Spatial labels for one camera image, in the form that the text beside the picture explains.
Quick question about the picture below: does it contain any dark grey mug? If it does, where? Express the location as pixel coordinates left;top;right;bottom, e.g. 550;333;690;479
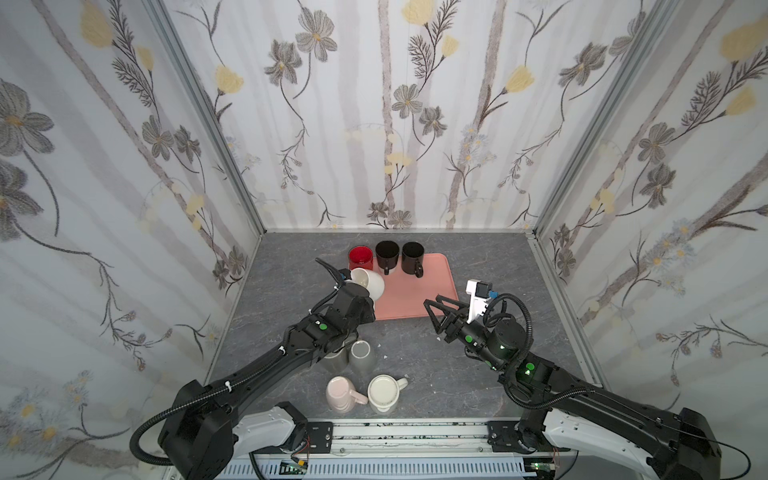
320;349;349;375

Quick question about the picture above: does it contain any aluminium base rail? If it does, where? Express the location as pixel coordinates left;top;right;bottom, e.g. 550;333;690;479
229;412;655;479

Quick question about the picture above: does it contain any light grey mug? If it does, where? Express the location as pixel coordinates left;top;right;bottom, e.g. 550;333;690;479
348;340;377;376

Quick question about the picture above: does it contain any white ribbed mug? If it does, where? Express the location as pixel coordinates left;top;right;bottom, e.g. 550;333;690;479
351;268;385;302

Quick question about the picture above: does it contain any black mug white rim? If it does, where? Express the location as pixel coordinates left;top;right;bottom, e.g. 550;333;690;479
401;242;425;278

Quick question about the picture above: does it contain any pink mug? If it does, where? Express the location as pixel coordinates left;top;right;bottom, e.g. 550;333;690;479
325;376;369;414

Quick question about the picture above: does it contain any cream mug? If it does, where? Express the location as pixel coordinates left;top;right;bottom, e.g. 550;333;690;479
367;374;409;414

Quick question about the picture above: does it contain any black mug white base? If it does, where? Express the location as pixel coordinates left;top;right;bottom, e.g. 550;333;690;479
375;240;400;275

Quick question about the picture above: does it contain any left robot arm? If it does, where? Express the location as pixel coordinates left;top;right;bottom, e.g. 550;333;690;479
129;260;375;479

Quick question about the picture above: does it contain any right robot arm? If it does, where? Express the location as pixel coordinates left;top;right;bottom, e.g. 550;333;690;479
423;293;729;479

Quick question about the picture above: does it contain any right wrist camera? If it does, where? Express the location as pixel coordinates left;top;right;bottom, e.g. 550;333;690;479
466;279;498;323

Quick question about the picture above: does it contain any red mug black handle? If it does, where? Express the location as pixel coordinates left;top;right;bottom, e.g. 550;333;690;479
348;246;375;271

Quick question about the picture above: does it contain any pink plastic tray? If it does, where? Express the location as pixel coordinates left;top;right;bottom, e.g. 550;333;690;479
374;253;458;321

